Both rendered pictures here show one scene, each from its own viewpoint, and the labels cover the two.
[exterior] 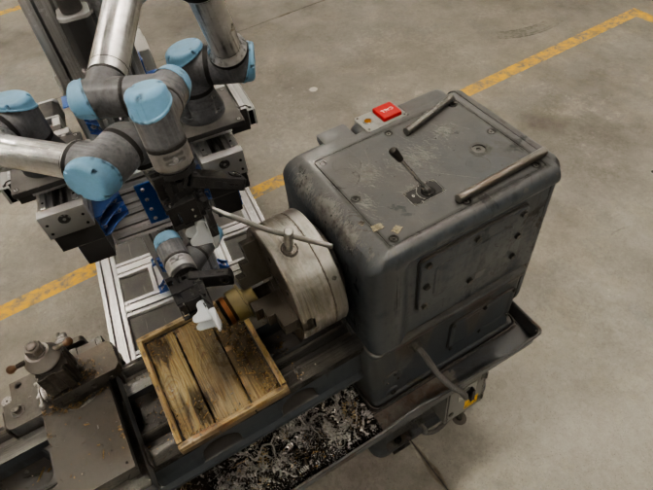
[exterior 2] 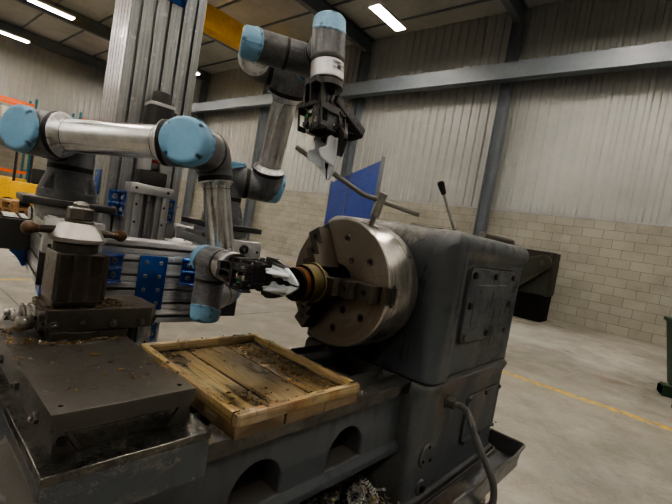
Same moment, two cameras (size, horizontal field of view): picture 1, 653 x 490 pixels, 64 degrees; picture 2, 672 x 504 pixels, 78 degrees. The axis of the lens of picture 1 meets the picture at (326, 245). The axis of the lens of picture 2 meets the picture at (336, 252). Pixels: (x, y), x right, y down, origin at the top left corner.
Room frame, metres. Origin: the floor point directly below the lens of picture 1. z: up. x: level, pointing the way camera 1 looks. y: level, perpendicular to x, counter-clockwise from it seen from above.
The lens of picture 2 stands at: (-0.11, 0.56, 1.21)
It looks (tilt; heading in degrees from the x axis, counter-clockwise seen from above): 3 degrees down; 337
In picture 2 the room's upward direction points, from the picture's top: 10 degrees clockwise
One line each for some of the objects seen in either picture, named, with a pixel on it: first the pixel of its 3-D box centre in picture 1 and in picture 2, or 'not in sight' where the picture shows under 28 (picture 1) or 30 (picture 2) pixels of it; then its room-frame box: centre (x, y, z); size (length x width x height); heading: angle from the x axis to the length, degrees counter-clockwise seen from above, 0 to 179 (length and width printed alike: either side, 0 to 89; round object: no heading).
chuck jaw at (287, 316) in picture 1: (282, 314); (358, 290); (0.72, 0.13, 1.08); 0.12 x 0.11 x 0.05; 25
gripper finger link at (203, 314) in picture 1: (204, 316); (278, 274); (0.73, 0.31, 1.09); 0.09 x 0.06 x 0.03; 25
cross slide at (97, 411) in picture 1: (81, 412); (72, 359); (0.59, 0.65, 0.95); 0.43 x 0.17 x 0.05; 25
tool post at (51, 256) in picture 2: (55, 369); (77, 272); (0.65, 0.67, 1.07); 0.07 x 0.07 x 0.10; 25
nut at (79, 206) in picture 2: (32, 348); (80, 211); (0.65, 0.67, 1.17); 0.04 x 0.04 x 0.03
